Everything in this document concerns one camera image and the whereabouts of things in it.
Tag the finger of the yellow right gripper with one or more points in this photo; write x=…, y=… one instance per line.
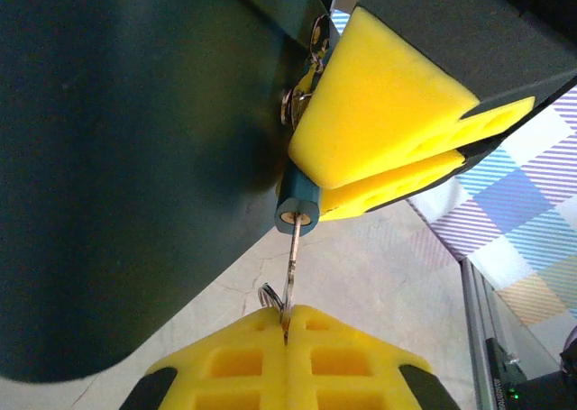
x=387, y=189
x=378, y=108

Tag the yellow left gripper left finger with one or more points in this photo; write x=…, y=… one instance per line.
x=212, y=365

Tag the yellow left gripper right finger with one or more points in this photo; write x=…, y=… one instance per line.
x=360, y=365

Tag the teal padlock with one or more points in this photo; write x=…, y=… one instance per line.
x=297, y=194

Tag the silver key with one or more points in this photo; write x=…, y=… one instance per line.
x=293, y=257

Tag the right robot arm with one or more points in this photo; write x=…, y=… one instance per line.
x=552, y=383

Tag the silver box hasp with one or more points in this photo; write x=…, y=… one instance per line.
x=299, y=99

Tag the aluminium base rail beam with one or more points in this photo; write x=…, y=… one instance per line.
x=478, y=320

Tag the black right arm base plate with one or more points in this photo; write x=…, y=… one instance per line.
x=502, y=374

